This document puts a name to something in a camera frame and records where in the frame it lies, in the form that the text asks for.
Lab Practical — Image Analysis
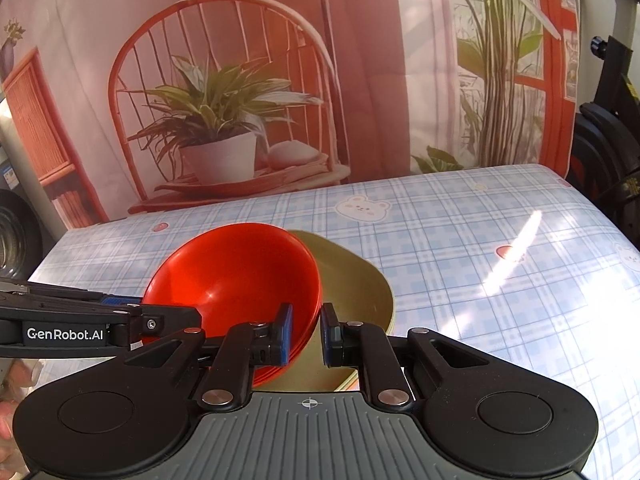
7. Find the green plate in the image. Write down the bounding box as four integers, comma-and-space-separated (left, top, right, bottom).
257, 230, 395, 392

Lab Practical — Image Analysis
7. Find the printed backdrop cloth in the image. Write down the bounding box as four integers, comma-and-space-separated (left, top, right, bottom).
1, 0, 579, 229

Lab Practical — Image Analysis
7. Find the plaid tablecloth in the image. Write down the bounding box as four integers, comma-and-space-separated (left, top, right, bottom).
34, 165, 639, 479

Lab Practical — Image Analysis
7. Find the red bowl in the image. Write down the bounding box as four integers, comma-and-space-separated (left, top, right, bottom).
142, 223, 322, 386

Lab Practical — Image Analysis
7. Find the black exercise bike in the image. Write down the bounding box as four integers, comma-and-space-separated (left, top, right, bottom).
567, 0, 639, 246

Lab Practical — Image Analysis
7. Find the washing machine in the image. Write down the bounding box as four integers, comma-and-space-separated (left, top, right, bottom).
0, 96, 67, 281

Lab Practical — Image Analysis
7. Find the person's left hand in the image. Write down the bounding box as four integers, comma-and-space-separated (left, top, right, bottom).
1, 359, 42, 479

